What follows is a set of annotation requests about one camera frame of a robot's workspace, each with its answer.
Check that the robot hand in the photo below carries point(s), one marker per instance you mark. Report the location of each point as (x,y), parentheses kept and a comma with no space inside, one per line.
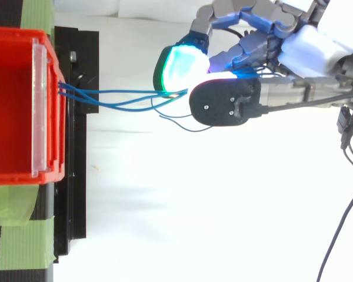
(223,101)

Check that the red bin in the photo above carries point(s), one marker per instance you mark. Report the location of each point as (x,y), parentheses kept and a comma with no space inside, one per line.
(11,105)

